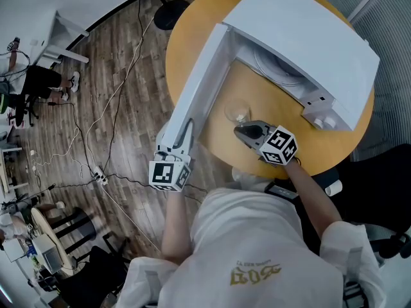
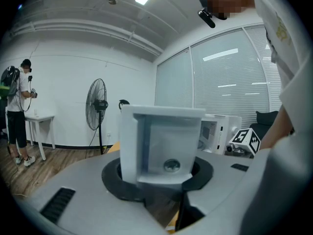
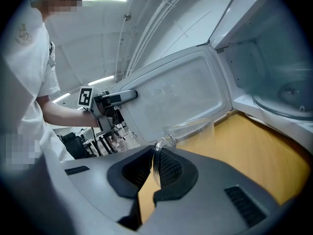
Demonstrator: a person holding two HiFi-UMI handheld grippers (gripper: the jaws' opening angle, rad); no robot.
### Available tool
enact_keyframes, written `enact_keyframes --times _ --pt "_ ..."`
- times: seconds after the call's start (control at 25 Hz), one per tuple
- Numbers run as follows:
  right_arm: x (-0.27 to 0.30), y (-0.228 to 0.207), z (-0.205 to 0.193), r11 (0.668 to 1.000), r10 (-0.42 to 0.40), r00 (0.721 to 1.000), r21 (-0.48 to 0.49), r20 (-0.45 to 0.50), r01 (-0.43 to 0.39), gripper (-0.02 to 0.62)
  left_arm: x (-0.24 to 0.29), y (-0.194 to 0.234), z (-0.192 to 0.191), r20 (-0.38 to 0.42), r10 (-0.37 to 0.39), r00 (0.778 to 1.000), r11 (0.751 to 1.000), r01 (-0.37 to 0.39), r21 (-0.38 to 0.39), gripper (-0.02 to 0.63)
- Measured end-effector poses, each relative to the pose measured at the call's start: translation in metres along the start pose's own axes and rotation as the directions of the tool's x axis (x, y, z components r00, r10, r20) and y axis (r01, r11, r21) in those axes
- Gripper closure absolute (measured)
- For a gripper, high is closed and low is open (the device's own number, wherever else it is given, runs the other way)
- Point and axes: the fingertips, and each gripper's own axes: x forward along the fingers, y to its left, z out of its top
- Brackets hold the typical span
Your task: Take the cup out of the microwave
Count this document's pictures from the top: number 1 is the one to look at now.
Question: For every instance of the white desk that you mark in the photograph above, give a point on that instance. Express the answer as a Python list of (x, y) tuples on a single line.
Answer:
[(48, 34)]

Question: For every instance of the white paper roll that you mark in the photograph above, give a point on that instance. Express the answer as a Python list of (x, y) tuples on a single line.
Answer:
[(334, 187)]

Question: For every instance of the black round stand base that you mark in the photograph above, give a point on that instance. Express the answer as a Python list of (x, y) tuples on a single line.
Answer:
[(171, 14)]

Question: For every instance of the small grey microwave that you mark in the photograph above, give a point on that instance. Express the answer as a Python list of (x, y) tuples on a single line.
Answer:
[(48, 253)]

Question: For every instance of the white power strip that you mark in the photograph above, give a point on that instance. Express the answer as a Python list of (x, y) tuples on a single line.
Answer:
[(100, 175)]

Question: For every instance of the person's left forearm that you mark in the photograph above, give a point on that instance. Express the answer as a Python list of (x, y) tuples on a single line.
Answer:
[(175, 226)]

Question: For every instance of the person's right forearm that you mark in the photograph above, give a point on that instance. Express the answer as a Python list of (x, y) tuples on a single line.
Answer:
[(313, 201)]

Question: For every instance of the white microwave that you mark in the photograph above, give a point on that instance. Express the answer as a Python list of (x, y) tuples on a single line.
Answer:
[(298, 27)]

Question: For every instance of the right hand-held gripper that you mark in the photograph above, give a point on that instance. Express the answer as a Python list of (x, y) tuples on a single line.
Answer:
[(278, 146)]

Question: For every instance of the small round wooden table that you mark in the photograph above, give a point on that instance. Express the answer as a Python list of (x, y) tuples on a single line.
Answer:
[(51, 236)]

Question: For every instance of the clear glass cup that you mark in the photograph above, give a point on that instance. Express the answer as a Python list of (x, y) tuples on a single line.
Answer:
[(233, 108)]

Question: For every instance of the black belt device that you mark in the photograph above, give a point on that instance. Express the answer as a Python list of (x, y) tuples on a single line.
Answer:
[(282, 192)]

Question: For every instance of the black office chair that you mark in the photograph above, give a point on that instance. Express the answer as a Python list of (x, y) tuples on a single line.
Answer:
[(375, 188)]

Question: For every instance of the person's white shirt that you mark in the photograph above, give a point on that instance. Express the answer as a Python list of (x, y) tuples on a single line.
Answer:
[(250, 252)]

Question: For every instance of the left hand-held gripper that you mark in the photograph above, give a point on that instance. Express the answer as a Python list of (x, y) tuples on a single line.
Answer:
[(167, 173)]

